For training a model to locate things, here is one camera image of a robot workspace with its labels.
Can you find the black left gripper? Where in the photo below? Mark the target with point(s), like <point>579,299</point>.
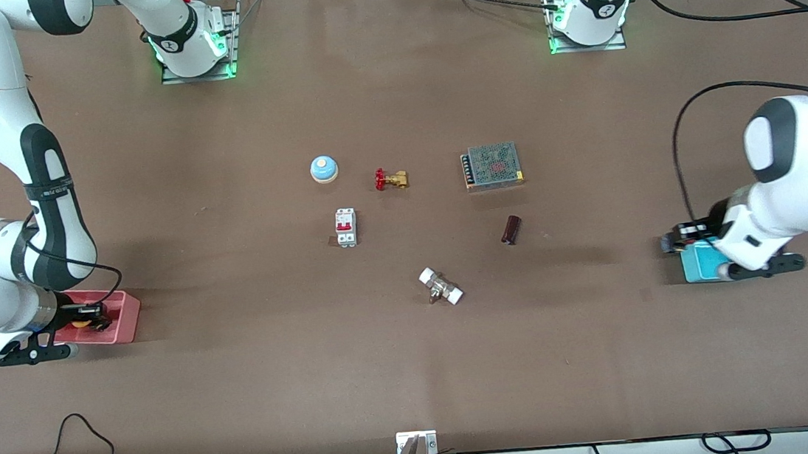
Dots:
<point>701,230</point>

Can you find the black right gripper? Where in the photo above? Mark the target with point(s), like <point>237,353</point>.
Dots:
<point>71,313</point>

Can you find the yellow push button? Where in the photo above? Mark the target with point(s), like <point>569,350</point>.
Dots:
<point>80,323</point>

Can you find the pink plastic bin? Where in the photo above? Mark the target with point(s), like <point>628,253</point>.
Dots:
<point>124,321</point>

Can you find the cyan plastic bin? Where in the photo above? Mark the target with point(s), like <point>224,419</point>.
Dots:
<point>701,266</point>

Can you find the dark brown cylinder capacitor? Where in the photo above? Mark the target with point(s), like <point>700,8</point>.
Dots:
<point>511,229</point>

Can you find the metal mesh power supply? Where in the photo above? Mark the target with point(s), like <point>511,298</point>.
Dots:
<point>493,164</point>

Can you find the metal fitting white caps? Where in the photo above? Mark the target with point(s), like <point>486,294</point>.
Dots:
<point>441,286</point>

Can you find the white red circuit breaker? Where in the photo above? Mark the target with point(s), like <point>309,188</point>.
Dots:
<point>345,227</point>

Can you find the blue white call bell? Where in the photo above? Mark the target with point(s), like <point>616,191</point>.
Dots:
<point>323,168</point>

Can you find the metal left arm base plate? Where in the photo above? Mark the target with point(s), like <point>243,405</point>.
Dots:
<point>583,48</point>

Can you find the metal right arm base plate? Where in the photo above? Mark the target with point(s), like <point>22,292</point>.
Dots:
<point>233,43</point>

